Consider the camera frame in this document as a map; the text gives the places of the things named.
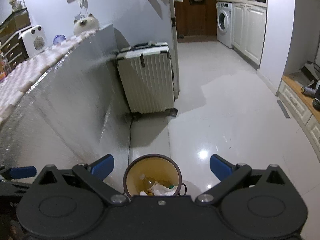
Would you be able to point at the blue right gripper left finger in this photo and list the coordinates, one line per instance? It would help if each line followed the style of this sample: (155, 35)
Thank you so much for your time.
(102, 167)

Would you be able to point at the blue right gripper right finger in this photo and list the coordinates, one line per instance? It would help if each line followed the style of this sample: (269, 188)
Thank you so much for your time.
(220, 167)

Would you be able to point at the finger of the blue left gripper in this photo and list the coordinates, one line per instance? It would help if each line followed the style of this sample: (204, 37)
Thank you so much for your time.
(23, 172)

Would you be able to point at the clear plastic bottle with label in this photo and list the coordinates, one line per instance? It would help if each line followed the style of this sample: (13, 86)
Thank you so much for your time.
(147, 182)

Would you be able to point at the white tissue paper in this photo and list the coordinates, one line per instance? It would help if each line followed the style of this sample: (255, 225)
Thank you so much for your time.
(159, 190)

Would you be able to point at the yellow trash bin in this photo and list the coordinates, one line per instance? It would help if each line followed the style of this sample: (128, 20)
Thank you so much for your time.
(156, 166)

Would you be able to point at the checkered brown white tablecloth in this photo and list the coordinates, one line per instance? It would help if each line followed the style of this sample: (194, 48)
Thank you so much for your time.
(18, 82)

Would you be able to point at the white low drawer unit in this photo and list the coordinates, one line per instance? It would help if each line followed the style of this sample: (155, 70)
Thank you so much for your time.
(301, 108)

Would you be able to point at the white ribbed suitcase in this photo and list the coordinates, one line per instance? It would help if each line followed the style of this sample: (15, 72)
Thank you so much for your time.
(147, 77)

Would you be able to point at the black drawer cabinet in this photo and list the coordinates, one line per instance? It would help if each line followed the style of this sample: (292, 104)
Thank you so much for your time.
(14, 51)

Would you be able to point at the white space heater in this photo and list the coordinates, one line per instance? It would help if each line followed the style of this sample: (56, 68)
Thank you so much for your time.
(34, 40)

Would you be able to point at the blue tissue pack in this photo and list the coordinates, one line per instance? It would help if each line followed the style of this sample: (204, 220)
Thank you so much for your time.
(58, 39)

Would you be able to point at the white cat shaped ornament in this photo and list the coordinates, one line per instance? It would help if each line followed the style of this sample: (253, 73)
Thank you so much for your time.
(85, 24)

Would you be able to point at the white kitchen cabinets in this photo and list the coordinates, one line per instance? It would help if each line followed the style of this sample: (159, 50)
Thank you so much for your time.
(249, 23)

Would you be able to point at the glass terrarium tank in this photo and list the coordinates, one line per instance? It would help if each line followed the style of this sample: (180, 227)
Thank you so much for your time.
(16, 21)

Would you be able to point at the white washing machine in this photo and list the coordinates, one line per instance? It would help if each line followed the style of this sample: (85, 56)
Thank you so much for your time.
(224, 12)

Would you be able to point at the dried flower bouquet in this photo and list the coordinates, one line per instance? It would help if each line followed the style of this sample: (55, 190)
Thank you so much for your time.
(15, 4)

